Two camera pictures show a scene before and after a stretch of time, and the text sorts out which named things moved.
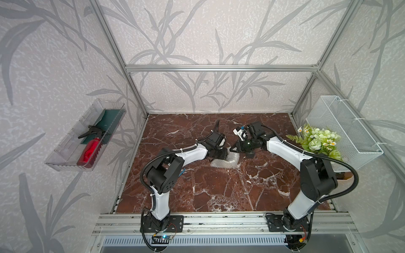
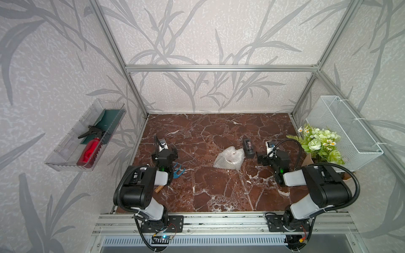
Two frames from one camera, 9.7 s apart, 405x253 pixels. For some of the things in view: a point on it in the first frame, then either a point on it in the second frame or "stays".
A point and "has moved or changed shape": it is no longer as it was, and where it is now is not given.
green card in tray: [108, 120] stays
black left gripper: [224, 154] -> [173, 155]
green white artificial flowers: [318, 140] stays
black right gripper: [238, 148] -> [264, 157]
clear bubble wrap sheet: [231, 161] has moved or changed shape
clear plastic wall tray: [82, 149] stays
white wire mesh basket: [357, 145] stays
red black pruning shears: [92, 148] stays
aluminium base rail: [322, 223] stays
